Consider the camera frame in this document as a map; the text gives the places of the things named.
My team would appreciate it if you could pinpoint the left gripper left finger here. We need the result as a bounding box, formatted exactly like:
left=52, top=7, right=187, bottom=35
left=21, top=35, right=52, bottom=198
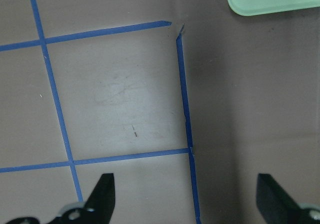
left=83, top=173, right=116, bottom=224

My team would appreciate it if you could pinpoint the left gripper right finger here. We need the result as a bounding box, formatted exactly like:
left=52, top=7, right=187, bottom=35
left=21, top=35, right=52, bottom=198
left=256, top=173, right=309, bottom=224

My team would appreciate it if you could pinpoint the brown paper table cover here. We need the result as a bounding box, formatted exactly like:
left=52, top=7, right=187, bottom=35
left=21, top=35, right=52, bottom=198
left=0, top=0, right=320, bottom=224

